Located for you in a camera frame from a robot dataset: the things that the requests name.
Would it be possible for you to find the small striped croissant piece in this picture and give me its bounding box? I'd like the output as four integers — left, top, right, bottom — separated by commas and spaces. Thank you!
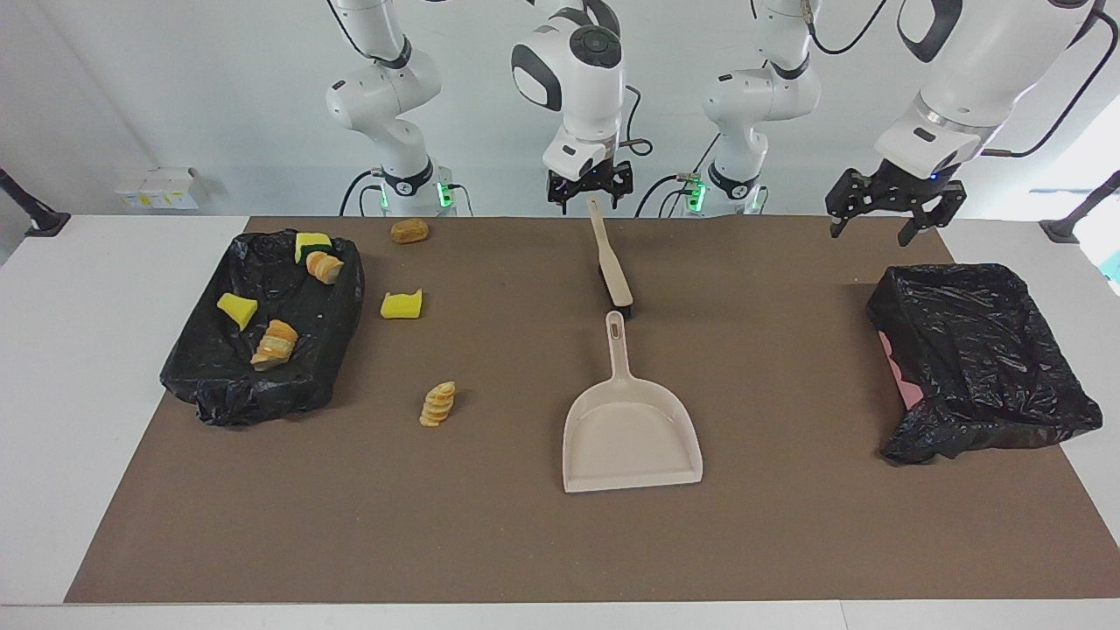
419, 381, 458, 428

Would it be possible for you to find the pink plastic bin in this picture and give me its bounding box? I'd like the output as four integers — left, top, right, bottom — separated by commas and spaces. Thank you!
879, 328, 924, 412

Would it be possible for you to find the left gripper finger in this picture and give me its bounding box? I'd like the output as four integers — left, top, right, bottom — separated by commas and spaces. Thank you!
826, 171, 876, 239
898, 179, 968, 248

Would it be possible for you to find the black right base cable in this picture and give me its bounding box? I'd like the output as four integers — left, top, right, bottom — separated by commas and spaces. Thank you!
339, 169, 379, 217

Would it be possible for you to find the white wall socket box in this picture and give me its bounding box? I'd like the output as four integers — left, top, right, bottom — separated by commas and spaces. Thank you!
115, 168, 204, 211

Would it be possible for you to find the large striped croissant piece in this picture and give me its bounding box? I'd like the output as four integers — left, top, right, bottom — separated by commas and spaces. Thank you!
251, 319, 300, 373

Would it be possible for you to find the black trash bag bin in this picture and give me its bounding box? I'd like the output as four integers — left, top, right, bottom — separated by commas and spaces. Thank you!
159, 229, 366, 428

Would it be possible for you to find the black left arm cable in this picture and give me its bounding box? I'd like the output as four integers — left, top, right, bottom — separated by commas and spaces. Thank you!
809, 0, 1120, 158

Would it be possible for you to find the brown table mat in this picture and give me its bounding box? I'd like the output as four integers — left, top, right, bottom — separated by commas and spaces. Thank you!
66, 216, 1120, 605

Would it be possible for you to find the black bag over pink bin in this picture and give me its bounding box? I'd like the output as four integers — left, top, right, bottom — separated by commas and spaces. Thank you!
866, 262, 1103, 465

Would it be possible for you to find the black stand foot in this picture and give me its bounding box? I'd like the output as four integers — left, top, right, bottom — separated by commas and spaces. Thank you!
0, 169, 71, 237
1039, 171, 1120, 244

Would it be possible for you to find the black base cable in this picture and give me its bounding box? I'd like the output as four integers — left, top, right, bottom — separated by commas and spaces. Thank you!
634, 172, 701, 218
339, 169, 379, 217

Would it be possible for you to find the black left base cable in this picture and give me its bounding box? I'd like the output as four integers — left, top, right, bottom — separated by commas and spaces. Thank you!
634, 172, 701, 218

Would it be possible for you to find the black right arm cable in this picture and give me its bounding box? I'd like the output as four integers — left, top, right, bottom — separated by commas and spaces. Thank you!
617, 83, 655, 158

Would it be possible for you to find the beige plastic dustpan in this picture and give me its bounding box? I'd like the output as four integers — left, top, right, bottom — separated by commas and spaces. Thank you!
563, 311, 704, 494

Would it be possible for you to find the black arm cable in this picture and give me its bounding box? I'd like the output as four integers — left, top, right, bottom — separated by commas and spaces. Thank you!
809, 0, 1120, 158
617, 83, 655, 158

